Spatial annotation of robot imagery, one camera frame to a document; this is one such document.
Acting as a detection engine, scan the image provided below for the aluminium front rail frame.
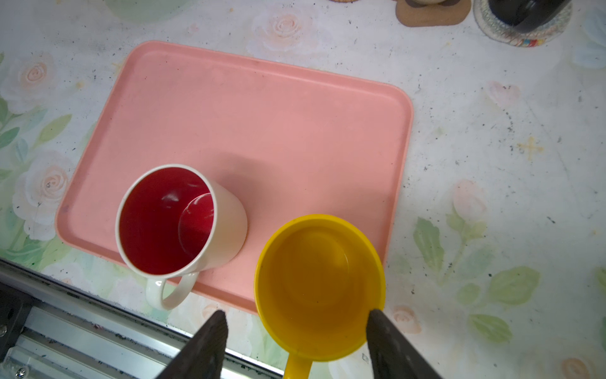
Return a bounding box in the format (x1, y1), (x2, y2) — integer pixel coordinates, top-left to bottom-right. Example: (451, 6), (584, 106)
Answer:
(1, 261), (283, 378)

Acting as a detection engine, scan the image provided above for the white speckled mug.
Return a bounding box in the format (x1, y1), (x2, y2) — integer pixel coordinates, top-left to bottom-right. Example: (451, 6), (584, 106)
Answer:
(407, 0), (460, 8)

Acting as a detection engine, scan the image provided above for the black mug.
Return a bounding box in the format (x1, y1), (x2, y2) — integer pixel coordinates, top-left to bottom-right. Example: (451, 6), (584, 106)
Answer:
(488, 0), (571, 33)

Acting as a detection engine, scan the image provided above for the pink silicone tray mat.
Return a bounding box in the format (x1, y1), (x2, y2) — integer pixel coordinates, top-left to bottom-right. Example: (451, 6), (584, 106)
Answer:
(55, 41), (413, 314)

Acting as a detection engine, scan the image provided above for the red inside mug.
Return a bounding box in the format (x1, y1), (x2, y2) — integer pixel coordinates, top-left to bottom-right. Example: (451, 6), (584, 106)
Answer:
(115, 164), (248, 310)

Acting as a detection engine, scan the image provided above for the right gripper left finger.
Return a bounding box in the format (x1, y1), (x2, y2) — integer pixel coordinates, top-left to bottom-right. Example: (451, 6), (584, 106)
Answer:
(156, 310), (228, 379)

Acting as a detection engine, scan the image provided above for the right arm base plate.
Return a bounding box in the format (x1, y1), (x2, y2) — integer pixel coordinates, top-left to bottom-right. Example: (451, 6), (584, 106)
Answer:
(0, 284), (35, 362)

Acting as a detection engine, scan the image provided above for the brown paw shaped coaster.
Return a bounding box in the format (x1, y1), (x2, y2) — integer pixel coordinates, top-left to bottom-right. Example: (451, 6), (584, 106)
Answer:
(395, 0), (472, 28)

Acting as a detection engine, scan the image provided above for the beige woven small coaster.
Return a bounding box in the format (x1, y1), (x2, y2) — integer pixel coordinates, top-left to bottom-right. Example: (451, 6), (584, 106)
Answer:
(473, 0), (572, 47)

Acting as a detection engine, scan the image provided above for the yellow mug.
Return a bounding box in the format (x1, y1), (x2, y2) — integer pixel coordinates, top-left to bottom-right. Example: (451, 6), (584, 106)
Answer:
(254, 214), (386, 378)

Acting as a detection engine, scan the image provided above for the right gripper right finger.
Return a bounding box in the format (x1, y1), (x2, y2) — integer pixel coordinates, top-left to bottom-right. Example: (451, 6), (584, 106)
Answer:
(366, 310), (442, 379)

